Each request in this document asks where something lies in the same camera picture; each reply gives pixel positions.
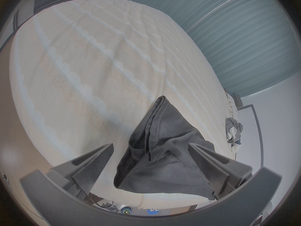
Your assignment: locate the black T-shirt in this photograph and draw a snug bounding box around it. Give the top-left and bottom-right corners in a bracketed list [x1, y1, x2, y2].
[113, 96, 218, 201]

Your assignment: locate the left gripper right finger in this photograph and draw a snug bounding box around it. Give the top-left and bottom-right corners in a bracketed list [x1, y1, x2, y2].
[188, 143, 253, 198]

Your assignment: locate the blue-green curtain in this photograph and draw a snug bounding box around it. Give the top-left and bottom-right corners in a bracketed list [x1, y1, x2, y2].
[118, 0, 262, 32]
[186, 0, 301, 96]

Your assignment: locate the white printed pillow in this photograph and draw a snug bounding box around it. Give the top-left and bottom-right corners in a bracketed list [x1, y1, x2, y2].
[224, 92, 239, 120]

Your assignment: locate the grey bedside table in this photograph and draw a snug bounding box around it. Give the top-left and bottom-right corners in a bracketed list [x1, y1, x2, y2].
[232, 93, 242, 107]

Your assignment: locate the bed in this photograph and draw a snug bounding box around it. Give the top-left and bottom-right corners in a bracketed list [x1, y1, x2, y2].
[9, 0, 264, 210]

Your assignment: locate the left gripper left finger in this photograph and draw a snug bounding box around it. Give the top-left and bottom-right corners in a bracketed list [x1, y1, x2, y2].
[48, 143, 115, 199]

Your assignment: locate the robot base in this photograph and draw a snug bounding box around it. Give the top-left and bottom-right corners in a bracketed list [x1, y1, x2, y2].
[89, 192, 198, 216]

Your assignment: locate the pile of clothes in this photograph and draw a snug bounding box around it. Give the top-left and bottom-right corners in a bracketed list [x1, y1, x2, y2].
[225, 117, 244, 153]

